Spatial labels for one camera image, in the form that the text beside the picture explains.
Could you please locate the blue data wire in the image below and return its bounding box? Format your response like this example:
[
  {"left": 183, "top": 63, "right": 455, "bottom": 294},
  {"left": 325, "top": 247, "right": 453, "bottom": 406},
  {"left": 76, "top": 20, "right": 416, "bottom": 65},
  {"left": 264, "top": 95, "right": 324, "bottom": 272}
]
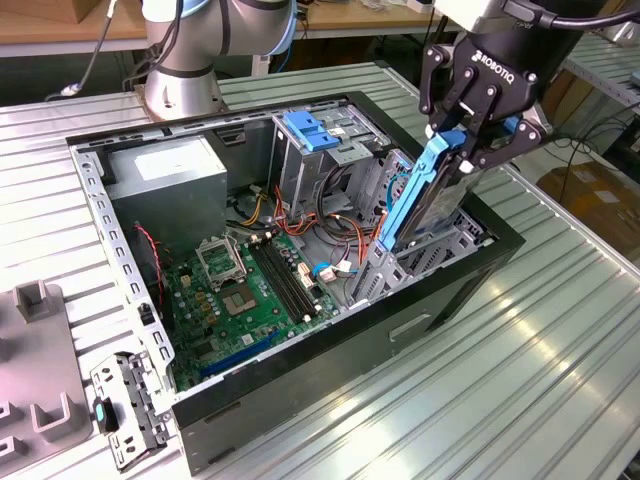
[{"left": 386, "top": 171, "right": 416, "bottom": 224}]

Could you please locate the black RAM slot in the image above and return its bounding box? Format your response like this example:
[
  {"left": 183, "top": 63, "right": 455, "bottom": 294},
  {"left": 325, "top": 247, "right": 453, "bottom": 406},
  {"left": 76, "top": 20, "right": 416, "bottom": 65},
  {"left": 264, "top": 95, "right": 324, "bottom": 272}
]
[
  {"left": 269, "top": 237, "right": 322, "bottom": 314},
  {"left": 262, "top": 239, "right": 316, "bottom": 318},
  {"left": 256, "top": 241, "right": 311, "bottom": 321},
  {"left": 249, "top": 243, "right": 305, "bottom": 324}
]

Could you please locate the yellow black wire bundle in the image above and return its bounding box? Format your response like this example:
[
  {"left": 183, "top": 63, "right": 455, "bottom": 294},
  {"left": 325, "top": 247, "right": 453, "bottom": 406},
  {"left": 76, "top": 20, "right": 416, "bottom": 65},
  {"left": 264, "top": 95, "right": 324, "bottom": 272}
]
[{"left": 238, "top": 184, "right": 267, "bottom": 226}]

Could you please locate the silver optical drive cage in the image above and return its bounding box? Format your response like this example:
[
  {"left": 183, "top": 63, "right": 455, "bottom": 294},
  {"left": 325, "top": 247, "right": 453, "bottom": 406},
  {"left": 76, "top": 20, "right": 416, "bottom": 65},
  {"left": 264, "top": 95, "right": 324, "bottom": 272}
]
[{"left": 269, "top": 107, "right": 391, "bottom": 221}]

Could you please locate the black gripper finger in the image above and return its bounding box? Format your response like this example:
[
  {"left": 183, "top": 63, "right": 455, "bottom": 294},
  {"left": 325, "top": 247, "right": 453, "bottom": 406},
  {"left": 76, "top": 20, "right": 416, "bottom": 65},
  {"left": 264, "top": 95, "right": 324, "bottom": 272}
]
[
  {"left": 418, "top": 43, "right": 477, "bottom": 150},
  {"left": 458, "top": 84, "right": 555, "bottom": 175}
]

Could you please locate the wooden desk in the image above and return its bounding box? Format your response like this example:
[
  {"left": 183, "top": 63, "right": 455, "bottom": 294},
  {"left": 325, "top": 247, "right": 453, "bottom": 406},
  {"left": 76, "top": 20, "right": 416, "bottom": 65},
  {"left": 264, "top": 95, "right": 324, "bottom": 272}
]
[{"left": 0, "top": 0, "right": 466, "bottom": 56}]

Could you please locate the blue expansion slot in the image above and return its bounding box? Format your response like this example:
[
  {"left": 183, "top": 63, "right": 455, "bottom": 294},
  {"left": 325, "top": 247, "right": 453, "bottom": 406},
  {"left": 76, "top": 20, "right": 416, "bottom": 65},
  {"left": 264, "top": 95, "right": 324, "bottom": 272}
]
[{"left": 199, "top": 329, "right": 281, "bottom": 381}]

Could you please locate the orange red wire bundle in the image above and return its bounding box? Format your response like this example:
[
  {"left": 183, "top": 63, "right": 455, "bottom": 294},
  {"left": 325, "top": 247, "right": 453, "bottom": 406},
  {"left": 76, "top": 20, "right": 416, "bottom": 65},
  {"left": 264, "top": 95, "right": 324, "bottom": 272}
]
[{"left": 272, "top": 184, "right": 321, "bottom": 239}]

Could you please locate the black open PC case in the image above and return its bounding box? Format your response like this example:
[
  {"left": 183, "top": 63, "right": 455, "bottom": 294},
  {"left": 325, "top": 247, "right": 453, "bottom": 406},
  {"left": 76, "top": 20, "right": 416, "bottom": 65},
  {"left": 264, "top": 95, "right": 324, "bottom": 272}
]
[{"left": 64, "top": 89, "right": 527, "bottom": 477}]

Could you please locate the blue plastic cage latch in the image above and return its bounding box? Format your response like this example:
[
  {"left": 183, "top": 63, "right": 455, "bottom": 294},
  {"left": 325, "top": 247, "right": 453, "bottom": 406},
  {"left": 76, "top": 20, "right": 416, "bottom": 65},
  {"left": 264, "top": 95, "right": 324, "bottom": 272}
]
[{"left": 282, "top": 112, "right": 342, "bottom": 154}]

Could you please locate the silver disk bay cage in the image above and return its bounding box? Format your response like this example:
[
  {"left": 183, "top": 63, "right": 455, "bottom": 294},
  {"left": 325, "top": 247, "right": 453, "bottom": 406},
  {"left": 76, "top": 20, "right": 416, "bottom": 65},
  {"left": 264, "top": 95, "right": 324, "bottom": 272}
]
[{"left": 344, "top": 149, "right": 496, "bottom": 309}]

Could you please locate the short blue wire white connector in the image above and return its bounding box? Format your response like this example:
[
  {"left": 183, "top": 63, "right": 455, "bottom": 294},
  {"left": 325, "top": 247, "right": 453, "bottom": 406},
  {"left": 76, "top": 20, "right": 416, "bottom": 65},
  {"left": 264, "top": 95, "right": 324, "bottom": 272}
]
[{"left": 310, "top": 259, "right": 361, "bottom": 286}]

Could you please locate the hinged metal card retainer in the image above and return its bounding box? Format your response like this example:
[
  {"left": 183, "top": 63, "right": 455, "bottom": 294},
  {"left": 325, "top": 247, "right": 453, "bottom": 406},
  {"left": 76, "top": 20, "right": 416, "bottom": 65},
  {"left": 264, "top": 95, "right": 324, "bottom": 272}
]
[{"left": 88, "top": 349, "right": 174, "bottom": 474}]

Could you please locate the grey parts rack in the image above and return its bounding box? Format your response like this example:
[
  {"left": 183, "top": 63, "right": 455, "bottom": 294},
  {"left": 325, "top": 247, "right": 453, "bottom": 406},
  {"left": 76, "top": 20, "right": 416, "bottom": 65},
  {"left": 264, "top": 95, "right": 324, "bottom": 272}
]
[{"left": 0, "top": 279, "right": 96, "bottom": 471}]

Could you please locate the hard disk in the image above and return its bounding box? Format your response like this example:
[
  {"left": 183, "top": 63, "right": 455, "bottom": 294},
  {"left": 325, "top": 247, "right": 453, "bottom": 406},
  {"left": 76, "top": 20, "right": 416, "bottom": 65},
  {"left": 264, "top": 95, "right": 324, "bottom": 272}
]
[{"left": 375, "top": 117, "right": 522, "bottom": 252}]

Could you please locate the red black twisted fan wire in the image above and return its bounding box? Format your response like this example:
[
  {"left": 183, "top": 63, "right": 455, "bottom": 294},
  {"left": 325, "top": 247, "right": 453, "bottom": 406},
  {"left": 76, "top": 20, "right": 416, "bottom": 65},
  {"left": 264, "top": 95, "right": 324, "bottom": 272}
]
[{"left": 133, "top": 223, "right": 166, "bottom": 301}]

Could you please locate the green motherboard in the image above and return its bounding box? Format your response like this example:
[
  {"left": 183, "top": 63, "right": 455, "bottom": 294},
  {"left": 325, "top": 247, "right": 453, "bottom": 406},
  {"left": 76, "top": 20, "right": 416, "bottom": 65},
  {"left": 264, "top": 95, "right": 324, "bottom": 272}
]
[{"left": 162, "top": 232, "right": 346, "bottom": 394}]

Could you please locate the CPU socket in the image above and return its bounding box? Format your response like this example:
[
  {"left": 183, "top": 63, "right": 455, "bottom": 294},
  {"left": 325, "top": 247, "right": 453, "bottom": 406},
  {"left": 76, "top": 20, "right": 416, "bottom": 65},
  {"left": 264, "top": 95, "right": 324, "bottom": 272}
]
[{"left": 219, "top": 284, "right": 262, "bottom": 320}]

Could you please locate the slatted metal side table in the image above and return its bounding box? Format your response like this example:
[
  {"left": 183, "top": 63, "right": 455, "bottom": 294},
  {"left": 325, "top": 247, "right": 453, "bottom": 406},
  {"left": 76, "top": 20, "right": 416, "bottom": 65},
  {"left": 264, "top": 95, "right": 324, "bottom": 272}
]
[{"left": 562, "top": 32, "right": 640, "bottom": 109}]

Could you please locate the metal socket cover frame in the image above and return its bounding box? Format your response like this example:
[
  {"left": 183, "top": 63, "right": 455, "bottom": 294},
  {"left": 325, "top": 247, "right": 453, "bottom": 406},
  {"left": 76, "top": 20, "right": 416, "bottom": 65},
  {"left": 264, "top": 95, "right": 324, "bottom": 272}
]
[{"left": 193, "top": 235, "right": 249, "bottom": 292}]

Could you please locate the red orange disk power wire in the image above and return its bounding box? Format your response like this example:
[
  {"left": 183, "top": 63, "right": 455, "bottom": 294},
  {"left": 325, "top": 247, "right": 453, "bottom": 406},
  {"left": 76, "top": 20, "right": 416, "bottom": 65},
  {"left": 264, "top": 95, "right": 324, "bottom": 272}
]
[{"left": 357, "top": 209, "right": 389, "bottom": 264}]

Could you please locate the black cable metal connector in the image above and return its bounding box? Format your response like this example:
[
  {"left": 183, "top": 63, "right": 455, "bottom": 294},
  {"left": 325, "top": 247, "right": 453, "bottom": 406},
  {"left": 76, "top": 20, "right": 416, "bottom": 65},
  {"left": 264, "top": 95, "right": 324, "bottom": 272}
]
[{"left": 44, "top": 0, "right": 119, "bottom": 101}]

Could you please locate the grey power supply box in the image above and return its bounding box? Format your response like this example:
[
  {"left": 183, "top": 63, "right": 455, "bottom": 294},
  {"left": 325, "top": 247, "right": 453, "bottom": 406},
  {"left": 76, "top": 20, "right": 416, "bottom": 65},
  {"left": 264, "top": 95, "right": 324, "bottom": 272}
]
[{"left": 102, "top": 134, "right": 229, "bottom": 251}]

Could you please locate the cardboard box with labels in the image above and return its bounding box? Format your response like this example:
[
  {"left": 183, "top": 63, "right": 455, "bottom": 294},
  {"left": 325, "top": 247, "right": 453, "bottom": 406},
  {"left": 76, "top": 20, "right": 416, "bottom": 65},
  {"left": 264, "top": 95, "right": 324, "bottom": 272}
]
[{"left": 537, "top": 162, "right": 640, "bottom": 251}]

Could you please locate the pale grey camera box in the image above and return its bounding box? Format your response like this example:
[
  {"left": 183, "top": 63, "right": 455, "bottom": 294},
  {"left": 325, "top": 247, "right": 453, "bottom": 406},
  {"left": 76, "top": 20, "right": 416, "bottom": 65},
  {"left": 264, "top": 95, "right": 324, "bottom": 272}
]
[{"left": 432, "top": 0, "right": 507, "bottom": 34}]

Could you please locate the plain brown cardboard box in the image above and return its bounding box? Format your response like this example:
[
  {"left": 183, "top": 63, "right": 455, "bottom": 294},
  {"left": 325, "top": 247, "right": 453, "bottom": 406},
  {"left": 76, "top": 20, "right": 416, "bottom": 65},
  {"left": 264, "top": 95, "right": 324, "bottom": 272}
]
[{"left": 73, "top": 0, "right": 146, "bottom": 24}]

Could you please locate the thick black camera cable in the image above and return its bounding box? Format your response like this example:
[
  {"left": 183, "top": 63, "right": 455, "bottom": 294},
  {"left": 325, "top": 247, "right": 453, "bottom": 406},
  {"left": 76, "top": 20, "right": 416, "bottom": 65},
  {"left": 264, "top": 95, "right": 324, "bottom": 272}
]
[{"left": 502, "top": 0, "right": 640, "bottom": 30}]

